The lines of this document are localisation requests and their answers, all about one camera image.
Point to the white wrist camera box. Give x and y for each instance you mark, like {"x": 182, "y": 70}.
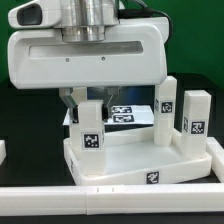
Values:
{"x": 35, "y": 14}

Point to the white paper marker sheet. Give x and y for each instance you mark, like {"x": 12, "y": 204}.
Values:
{"x": 121, "y": 115}

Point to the white L-shaped fence wall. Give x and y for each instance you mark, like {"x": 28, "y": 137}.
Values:
{"x": 111, "y": 199}

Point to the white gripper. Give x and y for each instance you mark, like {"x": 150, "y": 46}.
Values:
{"x": 132, "y": 54}

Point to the white desk top tray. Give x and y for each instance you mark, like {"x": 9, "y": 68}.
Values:
{"x": 132, "y": 158}

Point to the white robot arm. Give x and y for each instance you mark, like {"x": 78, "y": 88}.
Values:
{"x": 87, "y": 20}

